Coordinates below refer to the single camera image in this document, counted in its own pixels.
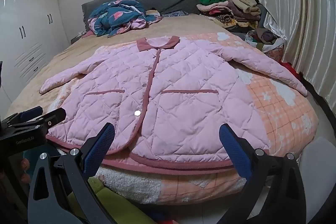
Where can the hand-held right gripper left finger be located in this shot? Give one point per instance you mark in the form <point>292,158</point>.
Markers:
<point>98,150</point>

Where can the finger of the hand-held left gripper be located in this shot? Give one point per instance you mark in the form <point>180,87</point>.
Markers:
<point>52,116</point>
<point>29,112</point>

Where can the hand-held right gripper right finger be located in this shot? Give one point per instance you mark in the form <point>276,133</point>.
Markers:
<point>236,153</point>

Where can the pink quilted jacket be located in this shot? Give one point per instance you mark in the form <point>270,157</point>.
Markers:
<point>183,108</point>

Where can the pile of folded clothes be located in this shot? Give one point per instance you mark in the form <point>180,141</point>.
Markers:
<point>231,3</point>

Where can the person's left hand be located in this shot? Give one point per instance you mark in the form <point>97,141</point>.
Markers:
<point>25,169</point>

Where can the orange checked fleece blanket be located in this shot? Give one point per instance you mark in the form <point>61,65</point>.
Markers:
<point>275,108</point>

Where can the yellow-green cloth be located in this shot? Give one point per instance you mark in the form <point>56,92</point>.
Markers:
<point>123,208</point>

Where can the white wardrobe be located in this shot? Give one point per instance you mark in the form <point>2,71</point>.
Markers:
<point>26,29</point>

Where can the red cloth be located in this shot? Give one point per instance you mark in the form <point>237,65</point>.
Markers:
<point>291,69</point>

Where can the teal flamingo print quilt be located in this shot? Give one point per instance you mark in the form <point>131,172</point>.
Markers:
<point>115,16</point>

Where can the beige bed sheet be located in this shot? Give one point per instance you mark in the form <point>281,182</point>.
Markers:
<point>183,24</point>

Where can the dark patterned pillow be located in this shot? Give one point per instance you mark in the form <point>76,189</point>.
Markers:
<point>176,13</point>

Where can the white satin curtain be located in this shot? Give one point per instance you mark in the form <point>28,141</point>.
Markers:
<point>288,3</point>

